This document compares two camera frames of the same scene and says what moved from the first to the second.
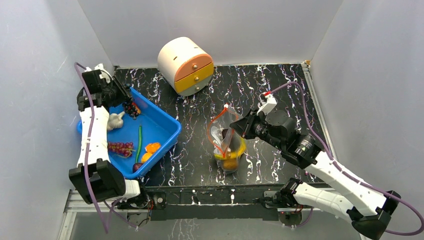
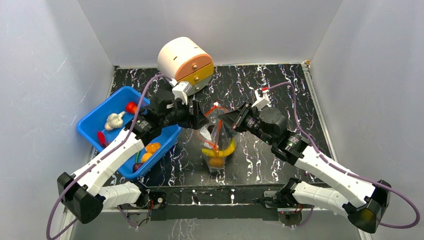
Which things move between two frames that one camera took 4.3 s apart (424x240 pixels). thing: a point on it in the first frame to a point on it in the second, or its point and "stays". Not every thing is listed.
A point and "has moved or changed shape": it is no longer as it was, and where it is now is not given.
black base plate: x=223 y=202 stays
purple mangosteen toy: x=136 y=166 stays
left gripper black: x=124 y=95 to x=196 y=120
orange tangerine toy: x=230 y=164 to x=216 y=162
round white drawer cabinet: x=186 y=66 stays
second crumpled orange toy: x=152 y=147 stays
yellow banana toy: x=233 y=154 to x=222 y=152
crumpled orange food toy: x=145 y=157 stays
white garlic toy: x=115 y=121 stays
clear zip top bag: x=228 y=145 has moved or changed shape
